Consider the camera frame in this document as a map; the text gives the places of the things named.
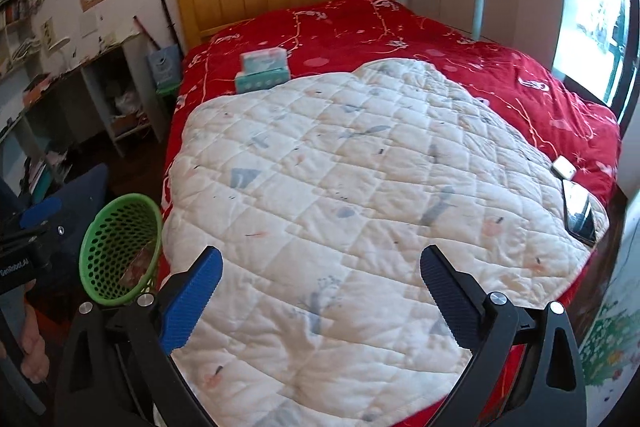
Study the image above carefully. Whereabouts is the flower wall sticker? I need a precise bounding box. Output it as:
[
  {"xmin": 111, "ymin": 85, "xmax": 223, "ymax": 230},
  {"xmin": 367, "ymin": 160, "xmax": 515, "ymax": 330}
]
[{"xmin": 580, "ymin": 302, "xmax": 636, "ymax": 385}]

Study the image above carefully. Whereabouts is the blue gift bag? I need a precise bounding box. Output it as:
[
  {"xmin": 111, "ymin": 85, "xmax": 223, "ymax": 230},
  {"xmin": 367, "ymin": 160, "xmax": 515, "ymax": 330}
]
[{"xmin": 146, "ymin": 46, "xmax": 182, "ymax": 88}]

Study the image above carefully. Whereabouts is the dark long stick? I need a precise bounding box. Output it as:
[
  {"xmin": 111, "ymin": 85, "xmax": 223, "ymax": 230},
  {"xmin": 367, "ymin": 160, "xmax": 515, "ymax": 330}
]
[{"xmin": 161, "ymin": 0, "xmax": 183, "ymax": 50}]

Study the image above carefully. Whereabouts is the white quilted blanket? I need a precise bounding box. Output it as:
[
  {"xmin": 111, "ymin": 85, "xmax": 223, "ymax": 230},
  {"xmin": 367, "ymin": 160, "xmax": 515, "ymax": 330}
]
[{"xmin": 161, "ymin": 58, "xmax": 610, "ymax": 427}]

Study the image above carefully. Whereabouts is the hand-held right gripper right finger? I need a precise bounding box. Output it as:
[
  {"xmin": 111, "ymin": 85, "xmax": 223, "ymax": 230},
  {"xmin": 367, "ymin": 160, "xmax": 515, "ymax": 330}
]
[{"xmin": 420, "ymin": 244, "xmax": 587, "ymax": 427}]

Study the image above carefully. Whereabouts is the white power bank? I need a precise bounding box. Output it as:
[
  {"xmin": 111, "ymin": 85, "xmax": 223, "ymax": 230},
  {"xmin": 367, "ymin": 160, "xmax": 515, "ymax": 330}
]
[{"xmin": 551, "ymin": 157, "xmax": 577, "ymax": 180}]

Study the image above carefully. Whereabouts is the dark blue cloth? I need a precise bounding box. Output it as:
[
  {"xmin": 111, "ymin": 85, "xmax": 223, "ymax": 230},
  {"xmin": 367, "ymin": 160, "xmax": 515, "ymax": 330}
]
[{"xmin": 30, "ymin": 164, "xmax": 112, "ymax": 253}]

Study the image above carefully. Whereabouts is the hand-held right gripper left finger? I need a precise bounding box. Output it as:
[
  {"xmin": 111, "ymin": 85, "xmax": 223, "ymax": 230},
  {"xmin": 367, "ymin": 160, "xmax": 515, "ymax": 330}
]
[{"xmin": 54, "ymin": 245, "xmax": 224, "ymax": 427}]

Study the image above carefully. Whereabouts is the wall bookshelf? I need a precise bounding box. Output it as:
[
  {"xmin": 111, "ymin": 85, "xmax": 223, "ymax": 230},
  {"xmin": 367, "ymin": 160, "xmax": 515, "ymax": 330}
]
[{"xmin": 0, "ymin": 0, "xmax": 41, "ymax": 72}]

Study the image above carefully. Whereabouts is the glass balcony door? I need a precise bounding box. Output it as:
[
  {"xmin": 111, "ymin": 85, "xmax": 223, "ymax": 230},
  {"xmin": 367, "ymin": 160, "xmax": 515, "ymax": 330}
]
[{"xmin": 552, "ymin": 0, "xmax": 640, "ymax": 122}]

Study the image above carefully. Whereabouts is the red long stick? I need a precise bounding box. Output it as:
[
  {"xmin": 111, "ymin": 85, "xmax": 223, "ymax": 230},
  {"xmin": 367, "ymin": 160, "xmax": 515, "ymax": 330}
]
[{"xmin": 132, "ymin": 17, "xmax": 161, "ymax": 48}]

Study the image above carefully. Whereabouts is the person's left hand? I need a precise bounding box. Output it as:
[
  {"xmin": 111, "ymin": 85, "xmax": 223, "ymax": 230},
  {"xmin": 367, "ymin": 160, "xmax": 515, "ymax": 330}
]
[{"xmin": 21, "ymin": 289, "xmax": 51, "ymax": 385}]

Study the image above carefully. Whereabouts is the teal tissue pack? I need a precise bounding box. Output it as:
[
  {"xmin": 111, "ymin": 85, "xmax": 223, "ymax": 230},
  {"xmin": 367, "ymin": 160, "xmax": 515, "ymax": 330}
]
[
  {"xmin": 234, "ymin": 67, "xmax": 292, "ymax": 94},
  {"xmin": 239, "ymin": 48, "xmax": 290, "ymax": 75}
]

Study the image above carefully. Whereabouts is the green mesh plastic basket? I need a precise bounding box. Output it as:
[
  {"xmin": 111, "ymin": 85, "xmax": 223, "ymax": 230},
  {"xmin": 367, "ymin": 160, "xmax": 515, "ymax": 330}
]
[{"xmin": 79, "ymin": 193, "xmax": 164, "ymax": 306}]

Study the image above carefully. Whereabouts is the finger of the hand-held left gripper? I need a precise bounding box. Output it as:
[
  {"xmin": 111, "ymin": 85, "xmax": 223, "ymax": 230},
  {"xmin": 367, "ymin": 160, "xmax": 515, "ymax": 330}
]
[
  {"xmin": 20, "ymin": 198, "xmax": 63, "ymax": 230},
  {"xmin": 0, "ymin": 220, "xmax": 71, "ymax": 254}
]

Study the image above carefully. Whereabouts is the white desk shelf unit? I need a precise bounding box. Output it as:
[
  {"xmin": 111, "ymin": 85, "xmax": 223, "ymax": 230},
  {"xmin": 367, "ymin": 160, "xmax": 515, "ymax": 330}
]
[{"xmin": 0, "ymin": 32, "xmax": 168, "ymax": 158}]

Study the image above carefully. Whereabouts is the black smartphone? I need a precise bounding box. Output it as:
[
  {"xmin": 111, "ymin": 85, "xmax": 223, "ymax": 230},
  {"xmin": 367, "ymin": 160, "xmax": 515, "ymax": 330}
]
[{"xmin": 562, "ymin": 179, "xmax": 598, "ymax": 248}]

